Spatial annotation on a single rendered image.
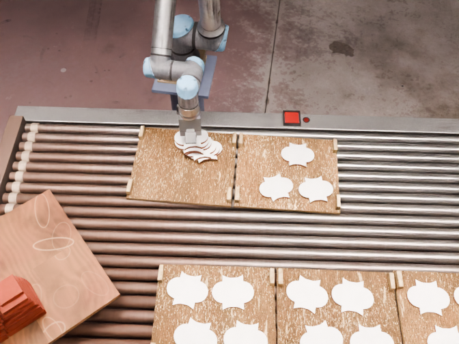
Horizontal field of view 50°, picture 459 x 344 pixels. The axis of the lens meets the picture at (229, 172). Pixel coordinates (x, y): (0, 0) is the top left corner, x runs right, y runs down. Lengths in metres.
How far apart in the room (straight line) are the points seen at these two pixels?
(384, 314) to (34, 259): 1.20
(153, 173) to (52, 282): 0.58
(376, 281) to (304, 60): 2.26
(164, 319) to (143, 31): 2.70
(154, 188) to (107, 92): 1.72
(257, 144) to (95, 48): 2.13
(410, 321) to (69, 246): 1.18
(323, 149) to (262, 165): 0.27
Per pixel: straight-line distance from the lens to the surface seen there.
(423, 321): 1.86
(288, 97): 3.50
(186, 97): 1.76
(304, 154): 2.04
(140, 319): 1.77
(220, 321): 1.72
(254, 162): 2.01
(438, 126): 2.34
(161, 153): 2.04
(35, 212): 1.88
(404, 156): 2.18
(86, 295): 1.70
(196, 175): 1.97
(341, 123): 2.21
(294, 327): 1.74
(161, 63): 1.85
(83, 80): 3.71
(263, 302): 1.75
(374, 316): 1.81
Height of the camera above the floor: 2.59
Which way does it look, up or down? 57 degrees down
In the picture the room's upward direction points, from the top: 2 degrees clockwise
